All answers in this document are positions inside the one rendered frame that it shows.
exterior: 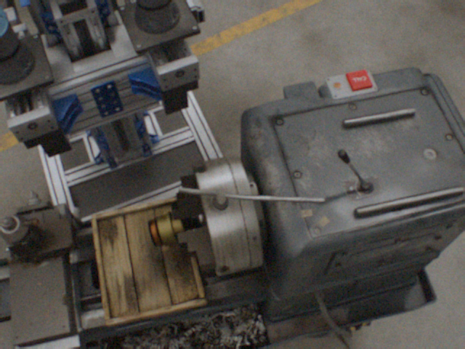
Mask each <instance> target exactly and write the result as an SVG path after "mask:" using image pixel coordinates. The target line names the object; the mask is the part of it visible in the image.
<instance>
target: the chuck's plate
mask: <svg viewBox="0 0 465 349"><path fill-rule="evenodd" d="M225 158H226V160H227V163H228V165H229V168H230V171H231V174H232V176H233V179H234V181H235V186H236V189H237V193H238V195H251V196H252V192H251V187H250V184H249V182H248V179H247V176H246V172H245V169H244V168H243V165H242V162H241V160H240V157H239V156H238V155H237V154H235V155H230V156H225ZM239 201H240V207H241V211H242V214H243V220H244V224H245V229H246V235H247V240H248V249H249V254H250V268H255V267H258V266H261V265H262V264H263V248H262V238H261V233H260V229H259V221H258V217H257V213H256V207H255V203H254V200H239Z"/></svg>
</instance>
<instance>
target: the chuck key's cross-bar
mask: <svg viewBox="0 0 465 349"><path fill-rule="evenodd" d="M178 193H186V194H193V195H199V196H212V197H217V192H211V190H198V189H191V188H179V189H178ZM225 198H232V199H239V200H254V201H287V202H303V203H320V204H324V203H325V199H324V198H303V197H286V196H251V195H238V194H231V193H226V196H225Z"/></svg>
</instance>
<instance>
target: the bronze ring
mask: <svg viewBox="0 0 465 349"><path fill-rule="evenodd" d="M147 226H148V230H149V234H150V239H151V241H153V244H154V245H155V246H161V245H163V244H165V245H170V244H174V243H175V244H179V238H178V235H177V234H178V233H184V232H187V229H186V225H185V221H184V218H182V219H178V220H174V218H173V216H172V214H171V212H167V214H164V215H161V216H158V217H157V219H152V220H148V222H147Z"/></svg>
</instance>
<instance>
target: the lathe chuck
mask: <svg viewBox="0 0 465 349"><path fill-rule="evenodd" d="M201 166H203V167H205V168H206V171H205V172H204V173H200V172H196V173H195V172H194V169H195V168H198V167H201ZM192 168H193V174H195V178H196V182H197V186H198V190H211V192H217V191H218V189H220V188H224V189H225V190H226V193H231V194H238V193H237V189H236V186H235V181H234V179H233V174H231V171H230V168H229V165H228V163H227V160H226V158H225V157H220V158H217V159H213V160H209V161H203V162H200V163H195V164H193V165H192ZM200 197H201V204H202V209H203V214H204V218H205V221H206V227H205V228H206V229H207V232H208V235H209V241H210V245H211V250H212V254H213V257H214V260H215V264H216V267H215V269H216V272H217V268H221V266H224V265H226V266H227V267H228V270H226V271H220V272H217V275H218V276H223V275H227V274H230V273H236V271H239V270H245V269H249V268H250V254H249V249H248V240H247V235H246V229H245V224H244V220H243V214H242V211H241V207H240V201H239V199H232V198H227V206H226V207H225V208H224V209H218V208H217V207H216V206H214V199H215V198H216V197H212V196H200Z"/></svg>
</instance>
